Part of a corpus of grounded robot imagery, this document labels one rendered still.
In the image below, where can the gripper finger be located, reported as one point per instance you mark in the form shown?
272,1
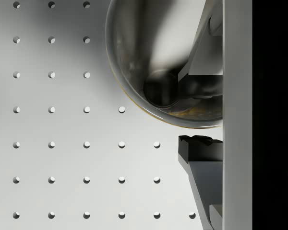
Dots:
204,172
206,60

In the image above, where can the yellow mug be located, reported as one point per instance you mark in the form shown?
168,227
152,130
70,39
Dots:
124,48

